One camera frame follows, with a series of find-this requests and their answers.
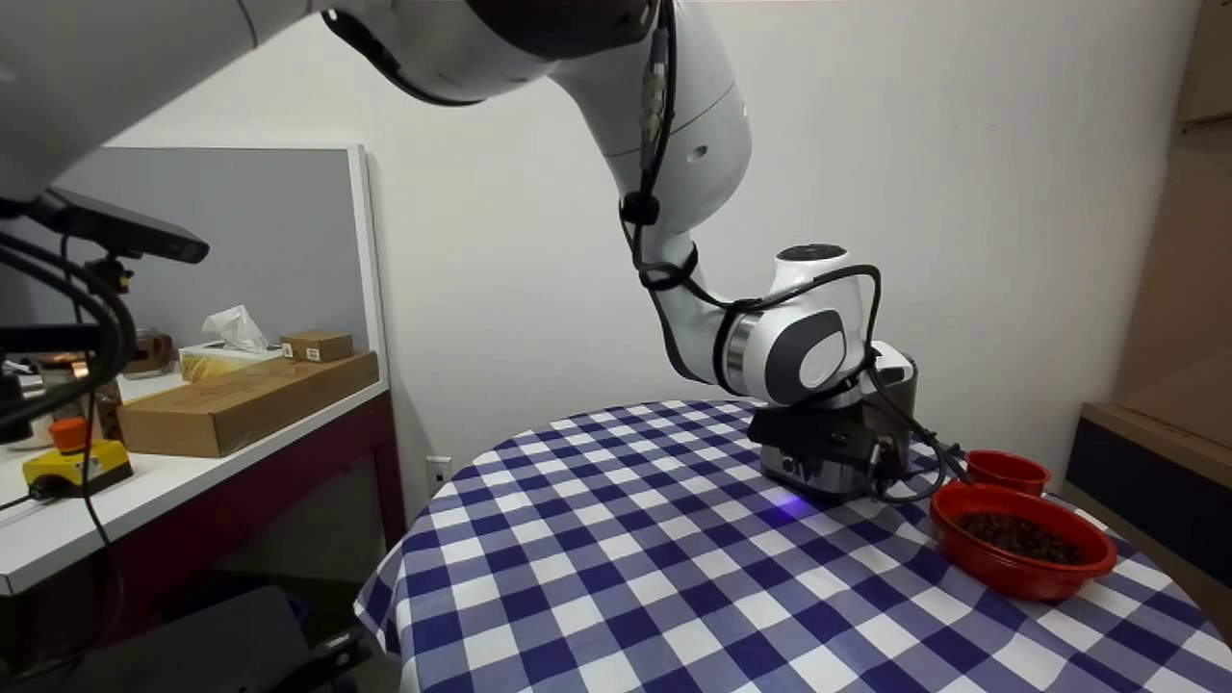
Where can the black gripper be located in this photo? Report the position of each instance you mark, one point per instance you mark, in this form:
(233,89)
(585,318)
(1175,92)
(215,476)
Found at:
(887,417)

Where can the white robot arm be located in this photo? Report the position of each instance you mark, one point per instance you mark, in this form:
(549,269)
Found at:
(698,128)

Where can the silver toaster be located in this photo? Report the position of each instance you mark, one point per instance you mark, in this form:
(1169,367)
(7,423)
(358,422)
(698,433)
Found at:
(815,476)

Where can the small red bowl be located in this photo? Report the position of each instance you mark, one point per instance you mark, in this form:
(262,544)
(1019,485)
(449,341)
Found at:
(1006,472)

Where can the dark coffee beans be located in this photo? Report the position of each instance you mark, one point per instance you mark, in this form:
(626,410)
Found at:
(1021,535)

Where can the large red bowl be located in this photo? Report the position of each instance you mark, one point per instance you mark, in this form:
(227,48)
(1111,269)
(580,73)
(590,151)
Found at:
(1014,569)

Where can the blue white checkered tablecloth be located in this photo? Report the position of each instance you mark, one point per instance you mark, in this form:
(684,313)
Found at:
(667,580)

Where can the brown wooden cabinet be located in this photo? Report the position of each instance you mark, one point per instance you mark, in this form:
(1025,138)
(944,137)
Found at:
(1160,423)

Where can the beige wooden panel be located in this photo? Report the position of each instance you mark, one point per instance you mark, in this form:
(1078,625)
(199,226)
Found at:
(1188,195)

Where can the small cardboard box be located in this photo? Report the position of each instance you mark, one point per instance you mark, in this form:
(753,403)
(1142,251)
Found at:
(319,344)

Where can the grey partition panel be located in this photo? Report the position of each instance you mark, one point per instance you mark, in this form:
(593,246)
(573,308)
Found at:
(283,245)

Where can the flat cardboard box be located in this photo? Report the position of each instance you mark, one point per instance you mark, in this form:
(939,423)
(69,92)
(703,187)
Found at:
(242,405)

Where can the tissue box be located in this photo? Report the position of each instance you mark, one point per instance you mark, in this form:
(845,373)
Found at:
(233,336)

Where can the white desk with red side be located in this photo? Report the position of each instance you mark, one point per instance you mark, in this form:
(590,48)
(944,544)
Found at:
(167,495)

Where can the black chair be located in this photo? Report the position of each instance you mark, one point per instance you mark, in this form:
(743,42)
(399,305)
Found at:
(192,640)

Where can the white wall outlet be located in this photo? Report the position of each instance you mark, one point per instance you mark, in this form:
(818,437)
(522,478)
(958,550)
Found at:
(441,472)

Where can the black bar camera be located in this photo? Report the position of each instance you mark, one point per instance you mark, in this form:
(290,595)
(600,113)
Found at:
(128,233)

